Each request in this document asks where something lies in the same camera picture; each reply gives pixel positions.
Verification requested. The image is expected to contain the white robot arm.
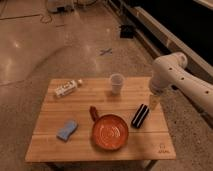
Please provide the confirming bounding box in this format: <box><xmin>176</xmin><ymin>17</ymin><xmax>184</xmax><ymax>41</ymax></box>
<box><xmin>149</xmin><ymin>52</ymin><xmax>213</xmax><ymax>117</ymax></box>

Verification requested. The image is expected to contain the orange pan with handle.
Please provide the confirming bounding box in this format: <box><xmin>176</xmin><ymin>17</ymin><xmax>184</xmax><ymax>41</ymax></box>
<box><xmin>89</xmin><ymin>106</ymin><xmax>129</xmax><ymax>151</ymax></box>

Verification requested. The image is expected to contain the white plastic bottle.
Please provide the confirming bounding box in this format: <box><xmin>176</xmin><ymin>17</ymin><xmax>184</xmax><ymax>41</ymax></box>
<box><xmin>54</xmin><ymin>79</ymin><xmax>83</xmax><ymax>98</ymax></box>

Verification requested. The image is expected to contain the black striped eraser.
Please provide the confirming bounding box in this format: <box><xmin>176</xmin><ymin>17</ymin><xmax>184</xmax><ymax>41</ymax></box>
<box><xmin>131</xmin><ymin>104</ymin><xmax>149</xmax><ymax>129</ymax></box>

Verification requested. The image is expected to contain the black box on floor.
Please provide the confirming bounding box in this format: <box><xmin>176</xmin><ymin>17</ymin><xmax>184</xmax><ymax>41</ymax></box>
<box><xmin>120</xmin><ymin>25</ymin><xmax>134</xmax><ymax>38</ymax></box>

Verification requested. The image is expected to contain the wooden folding table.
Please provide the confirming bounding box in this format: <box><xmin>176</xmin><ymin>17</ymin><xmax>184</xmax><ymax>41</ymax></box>
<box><xmin>25</xmin><ymin>77</ymin><xmax>176</xmax><ymax>164</ymax></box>

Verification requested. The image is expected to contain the blue sponge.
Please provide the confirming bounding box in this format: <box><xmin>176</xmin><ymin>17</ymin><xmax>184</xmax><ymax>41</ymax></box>
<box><xmin>56</xmin><ymin>120</ymin><xmax>78</xmax><ymax>141</ymax></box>

